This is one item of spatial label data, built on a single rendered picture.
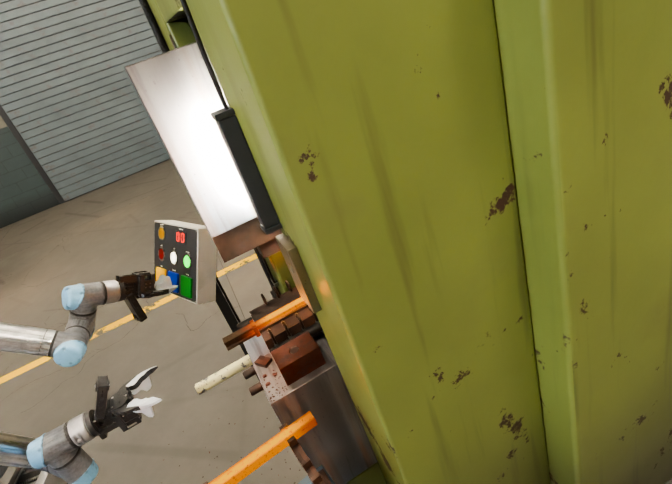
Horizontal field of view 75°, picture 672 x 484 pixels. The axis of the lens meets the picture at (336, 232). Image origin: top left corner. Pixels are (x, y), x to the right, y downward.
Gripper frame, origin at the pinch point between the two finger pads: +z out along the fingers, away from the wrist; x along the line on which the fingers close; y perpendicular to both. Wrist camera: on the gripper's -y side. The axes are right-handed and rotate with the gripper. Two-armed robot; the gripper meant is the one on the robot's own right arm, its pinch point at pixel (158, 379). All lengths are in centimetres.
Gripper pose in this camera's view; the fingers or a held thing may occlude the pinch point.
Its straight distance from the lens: 138.9
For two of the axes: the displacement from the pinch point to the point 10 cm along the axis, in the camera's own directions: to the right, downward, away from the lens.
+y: 2.9, 8.4, 4.6
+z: 8.6, -4.4, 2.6
